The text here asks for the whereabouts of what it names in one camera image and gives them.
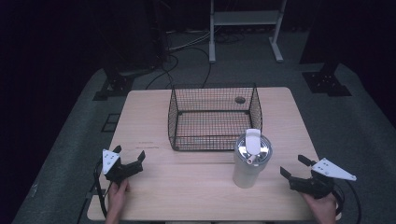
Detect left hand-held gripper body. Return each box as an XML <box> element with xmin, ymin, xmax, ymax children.
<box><xmin>102</xmin><ymin>148</ymin><xmax>144</xmax><ymax>185</ymax></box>

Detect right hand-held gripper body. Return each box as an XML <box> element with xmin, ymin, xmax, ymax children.
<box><xmin>288</xmin><ymin>157</ymin><xmax>358</xmax><ymax>200</ymax></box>

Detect white tumbler cup with lid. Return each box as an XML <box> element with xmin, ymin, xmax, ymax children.
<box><xmin>232</xmin><ymin>128</ymin><xmax>274</xmax><ymax>189</ymax></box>

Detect black wire mesh basket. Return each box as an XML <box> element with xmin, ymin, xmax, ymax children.
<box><xmin>167</xmin><ymin>82</ymin><xmax>263</xmax><ymax>152</ymax></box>

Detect person's left hand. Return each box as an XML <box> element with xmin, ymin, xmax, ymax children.
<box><xmin>107</xmin><ymin>178</ymin><xmax>131</xmax><ymax>217</ymax></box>

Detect person's right hand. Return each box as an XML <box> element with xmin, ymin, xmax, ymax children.
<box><xmin>300</xmin><ymin>191</ymin><xmax>338</xmax><ymax>222</ymax></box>

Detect black stand base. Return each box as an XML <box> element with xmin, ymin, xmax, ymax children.
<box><xmin>92</xmin><ymin>68</ymin><xmax>153</xmax><ymax>102</ymax></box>

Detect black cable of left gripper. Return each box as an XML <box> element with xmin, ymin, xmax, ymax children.
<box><xmin>92</xmin><ymin>160</ymin><xmax>108</xmax><ymax>218</ymax></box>

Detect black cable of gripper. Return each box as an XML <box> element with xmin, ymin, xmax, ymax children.
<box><xmin>92</xmin><ymin>160</ymin><xmax>108</xmax><ymax>218</ymax></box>
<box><xmin>332</xmin><ymin>180</ymin><xmax>362</xmax><ymax>224</ymax></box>

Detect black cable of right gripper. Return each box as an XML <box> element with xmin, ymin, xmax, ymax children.
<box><xmin>332</xmin><ymin>180</ymin><xmax>362</xmax><ymax>224</ymax></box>

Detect black stand base plate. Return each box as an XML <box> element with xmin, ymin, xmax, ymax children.
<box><xmin>302</xmin><ymin>70</ymin><xmax>353</xmax><ymax>97</ymax></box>

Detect black floor cables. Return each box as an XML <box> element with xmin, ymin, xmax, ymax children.
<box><xmin>145</xmin><ymin>29</ymin><xmax>247</xmax><ymax>91</ymax></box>

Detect white metal stand frame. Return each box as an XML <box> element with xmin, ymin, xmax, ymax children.
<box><xmin>208</xmin><ymin>0</ymin><xmax>288</xmax><ymax>64</ymax></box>

